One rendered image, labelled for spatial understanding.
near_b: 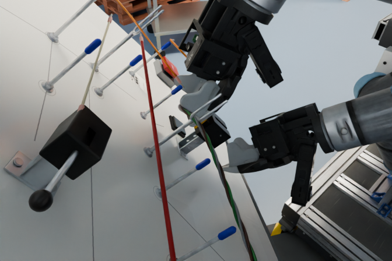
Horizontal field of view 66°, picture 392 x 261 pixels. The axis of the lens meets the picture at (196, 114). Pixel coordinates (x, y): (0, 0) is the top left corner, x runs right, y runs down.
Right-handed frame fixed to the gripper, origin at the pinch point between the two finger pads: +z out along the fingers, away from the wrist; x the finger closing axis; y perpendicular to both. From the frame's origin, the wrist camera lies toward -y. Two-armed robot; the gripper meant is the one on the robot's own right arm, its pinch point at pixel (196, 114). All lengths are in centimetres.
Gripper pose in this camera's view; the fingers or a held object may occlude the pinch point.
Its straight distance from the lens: 52.2
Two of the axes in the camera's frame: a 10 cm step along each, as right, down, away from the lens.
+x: 2.1, 6.3, -7.5
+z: -4.7, 7.4, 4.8
